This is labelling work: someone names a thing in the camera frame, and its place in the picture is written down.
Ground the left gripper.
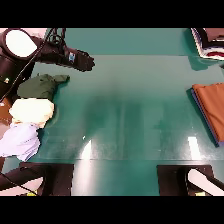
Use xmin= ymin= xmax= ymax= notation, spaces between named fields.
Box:
xmin=61 ymin=46 xmax=96 ymax=73

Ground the orange T-shirt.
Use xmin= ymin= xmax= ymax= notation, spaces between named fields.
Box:
xmin=191 ymin=82 xmax=224 ymax=145

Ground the dark green garment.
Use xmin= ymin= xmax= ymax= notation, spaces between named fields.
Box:
xmin=16 ymin=73 xmax=71 ymax=101

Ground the cream garment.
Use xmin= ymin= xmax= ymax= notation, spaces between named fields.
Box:
xmin=8 ymin=97 xmax=56 ymax=130

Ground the lavender garment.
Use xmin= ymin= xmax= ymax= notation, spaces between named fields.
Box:
xmin=0 ymin=122 xmax=42 ymax=163

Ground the heap of clothes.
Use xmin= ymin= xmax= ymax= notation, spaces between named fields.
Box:
xmin=190 ymin=27 xmax=224 ymax=61

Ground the black cable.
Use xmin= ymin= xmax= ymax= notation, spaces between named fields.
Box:
xmin=0 ymin=27 xmax=67 ymax=103

